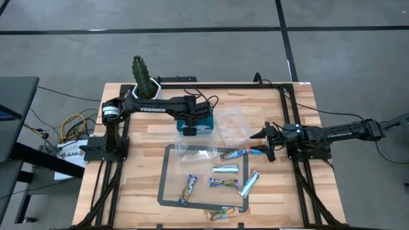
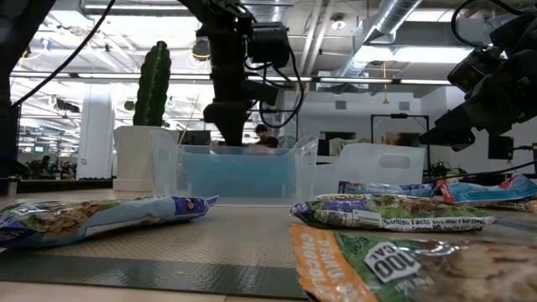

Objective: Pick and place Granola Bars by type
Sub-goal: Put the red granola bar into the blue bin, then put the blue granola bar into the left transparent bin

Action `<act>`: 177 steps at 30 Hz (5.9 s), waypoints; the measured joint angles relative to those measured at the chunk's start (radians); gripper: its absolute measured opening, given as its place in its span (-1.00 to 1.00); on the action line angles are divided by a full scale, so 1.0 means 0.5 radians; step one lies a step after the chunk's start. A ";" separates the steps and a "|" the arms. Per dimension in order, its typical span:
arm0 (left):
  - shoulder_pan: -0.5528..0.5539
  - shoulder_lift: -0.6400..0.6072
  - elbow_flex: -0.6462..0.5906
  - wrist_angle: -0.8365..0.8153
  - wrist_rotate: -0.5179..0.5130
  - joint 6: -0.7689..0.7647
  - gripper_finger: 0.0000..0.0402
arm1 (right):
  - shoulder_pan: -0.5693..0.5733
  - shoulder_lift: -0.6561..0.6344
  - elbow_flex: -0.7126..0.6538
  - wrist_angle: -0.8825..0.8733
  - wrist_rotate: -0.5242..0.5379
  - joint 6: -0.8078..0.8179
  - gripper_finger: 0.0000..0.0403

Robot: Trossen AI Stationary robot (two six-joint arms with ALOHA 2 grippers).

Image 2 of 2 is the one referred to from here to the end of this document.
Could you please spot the black station frame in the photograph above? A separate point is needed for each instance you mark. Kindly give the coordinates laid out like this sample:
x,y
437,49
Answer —
x,y
398,116
297,134

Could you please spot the person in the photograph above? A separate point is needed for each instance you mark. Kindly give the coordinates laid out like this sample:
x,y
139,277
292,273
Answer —
x,y
42,165
394,139
266,140

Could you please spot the black aluminium table frame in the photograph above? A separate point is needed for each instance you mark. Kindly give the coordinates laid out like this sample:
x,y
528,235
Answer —
x,y
63,185

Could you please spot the black ceiling dome fixture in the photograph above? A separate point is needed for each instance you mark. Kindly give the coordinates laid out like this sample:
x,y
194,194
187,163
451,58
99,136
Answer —
x,y
199,50

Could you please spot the blue plastic bin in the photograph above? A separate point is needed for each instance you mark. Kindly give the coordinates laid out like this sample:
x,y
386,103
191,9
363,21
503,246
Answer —
x,y
235,176

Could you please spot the orange green granola bar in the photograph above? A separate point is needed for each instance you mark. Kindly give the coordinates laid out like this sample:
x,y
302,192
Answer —
x,y
377,268

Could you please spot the green purple granola bar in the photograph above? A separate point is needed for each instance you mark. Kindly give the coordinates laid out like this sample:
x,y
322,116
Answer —
x,y
398,211

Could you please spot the clear plastic bin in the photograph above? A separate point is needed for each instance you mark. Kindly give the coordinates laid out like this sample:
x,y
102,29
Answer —
x,y
306,180

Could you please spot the white hexagonal planter pot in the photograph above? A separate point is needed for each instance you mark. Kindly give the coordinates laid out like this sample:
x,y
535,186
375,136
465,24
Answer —
x,y
130,159

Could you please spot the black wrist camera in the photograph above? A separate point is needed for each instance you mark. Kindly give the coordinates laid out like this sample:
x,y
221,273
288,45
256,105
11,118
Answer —
x,y
270,44
470,69

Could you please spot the small grey cylinder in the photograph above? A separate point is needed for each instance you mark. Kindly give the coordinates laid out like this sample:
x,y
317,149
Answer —
x,y
12,186

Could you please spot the dark monitor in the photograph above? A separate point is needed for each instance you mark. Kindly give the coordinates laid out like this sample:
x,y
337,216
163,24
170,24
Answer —
x,y
195,138
335,136

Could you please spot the green cactus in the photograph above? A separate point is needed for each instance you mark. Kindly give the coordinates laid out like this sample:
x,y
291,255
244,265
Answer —
x,y
153,84

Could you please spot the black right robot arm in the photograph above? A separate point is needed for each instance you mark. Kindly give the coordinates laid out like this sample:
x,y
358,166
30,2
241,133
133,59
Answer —
x,y
520,29

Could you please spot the frosted plastic bin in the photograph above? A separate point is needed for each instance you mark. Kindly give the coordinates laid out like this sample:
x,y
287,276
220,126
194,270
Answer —
x,y
377,168

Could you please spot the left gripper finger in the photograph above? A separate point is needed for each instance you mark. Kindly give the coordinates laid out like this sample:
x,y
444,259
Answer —
x,y
230,121

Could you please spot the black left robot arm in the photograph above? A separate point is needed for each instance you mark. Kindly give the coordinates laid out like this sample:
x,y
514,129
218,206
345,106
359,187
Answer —
x,y
17,42

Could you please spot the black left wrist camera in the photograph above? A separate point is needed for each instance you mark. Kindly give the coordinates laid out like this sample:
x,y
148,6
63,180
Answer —
x,y
270,44

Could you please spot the light blue red-ended granola bar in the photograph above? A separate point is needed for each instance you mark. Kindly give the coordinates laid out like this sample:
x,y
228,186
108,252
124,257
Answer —
x,y
486,192

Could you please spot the long ceiling light strip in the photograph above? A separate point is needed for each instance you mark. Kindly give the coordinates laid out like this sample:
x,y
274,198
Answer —
x,y
356,80

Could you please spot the translucent mat with dark border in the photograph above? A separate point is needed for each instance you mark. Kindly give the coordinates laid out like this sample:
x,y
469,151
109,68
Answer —
x,y
235,239

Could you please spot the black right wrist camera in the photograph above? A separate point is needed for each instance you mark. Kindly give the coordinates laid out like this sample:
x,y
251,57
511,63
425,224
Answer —
x,y
470,69

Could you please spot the blue purple granola bar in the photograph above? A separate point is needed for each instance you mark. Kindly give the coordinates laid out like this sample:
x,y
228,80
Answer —
x,y
105,216

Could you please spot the black cabinet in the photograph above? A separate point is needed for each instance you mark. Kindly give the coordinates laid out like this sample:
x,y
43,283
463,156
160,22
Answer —
x,y
9,142

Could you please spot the white pillar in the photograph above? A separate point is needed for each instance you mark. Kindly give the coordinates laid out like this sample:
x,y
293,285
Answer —
x,y
95,134

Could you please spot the black monitor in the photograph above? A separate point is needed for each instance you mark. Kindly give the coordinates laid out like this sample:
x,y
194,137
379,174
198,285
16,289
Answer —
x,y
501,147

